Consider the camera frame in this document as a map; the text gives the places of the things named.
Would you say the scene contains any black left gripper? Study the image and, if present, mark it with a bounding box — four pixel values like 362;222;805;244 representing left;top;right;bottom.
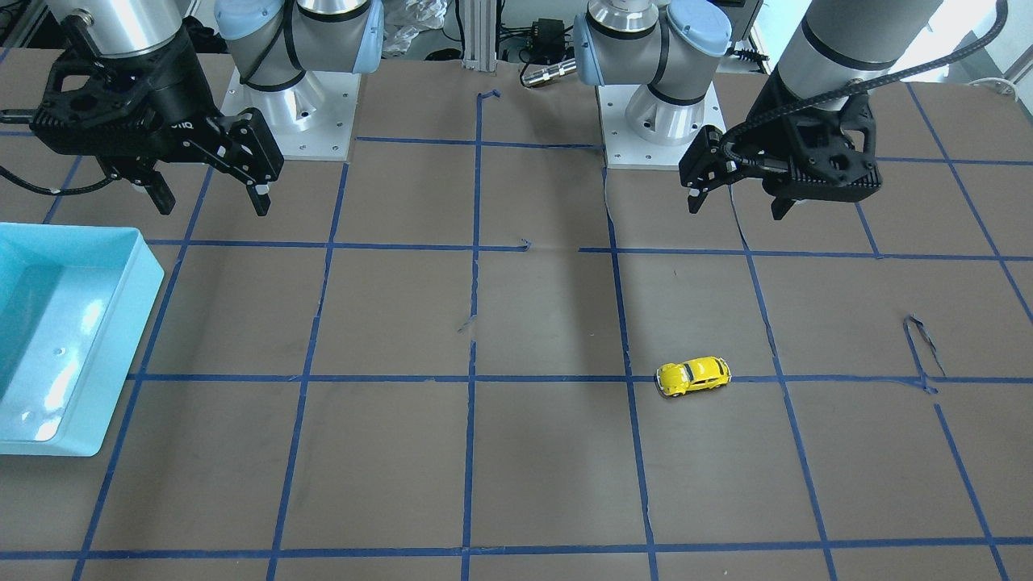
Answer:
679;77;799;221

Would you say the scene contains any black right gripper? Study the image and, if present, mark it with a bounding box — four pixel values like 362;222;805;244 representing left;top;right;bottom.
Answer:
144;28;284;217

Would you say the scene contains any yellow beetle toy car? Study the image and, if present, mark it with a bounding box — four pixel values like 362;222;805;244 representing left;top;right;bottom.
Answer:
655;356;733;398

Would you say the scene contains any light blue plastic bin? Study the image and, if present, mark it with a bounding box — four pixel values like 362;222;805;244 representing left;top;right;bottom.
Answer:
1;222;165;457

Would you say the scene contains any black power adapter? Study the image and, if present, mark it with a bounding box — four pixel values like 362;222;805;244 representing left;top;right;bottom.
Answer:
528;18;566;63

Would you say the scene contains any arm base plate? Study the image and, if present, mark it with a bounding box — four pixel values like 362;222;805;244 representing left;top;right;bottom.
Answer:
596;85;726;170
221;70;364;162

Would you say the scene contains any aluminium frame post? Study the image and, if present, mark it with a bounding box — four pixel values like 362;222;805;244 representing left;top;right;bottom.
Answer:
457;1;500;74

